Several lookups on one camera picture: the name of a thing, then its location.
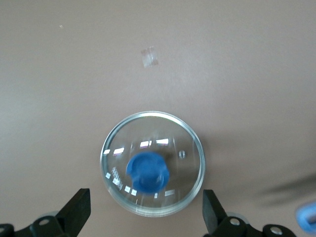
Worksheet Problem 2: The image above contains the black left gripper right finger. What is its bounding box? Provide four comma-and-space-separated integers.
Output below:
201, 189, 264, 237

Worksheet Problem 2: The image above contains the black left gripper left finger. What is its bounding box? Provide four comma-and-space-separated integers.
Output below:
13, 188, 92, 237

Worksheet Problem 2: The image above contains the glass lid with blue knob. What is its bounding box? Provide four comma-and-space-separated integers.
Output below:
99, 111, 206, 219

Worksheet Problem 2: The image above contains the brown table cover sheet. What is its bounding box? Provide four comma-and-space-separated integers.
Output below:
0, 0, 316, 237

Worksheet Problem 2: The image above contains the clear tape piece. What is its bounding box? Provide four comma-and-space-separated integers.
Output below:
140, 46, 159, 68

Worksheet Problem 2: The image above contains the black pot with blue handle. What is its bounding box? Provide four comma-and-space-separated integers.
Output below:
295, 204, 316, 234

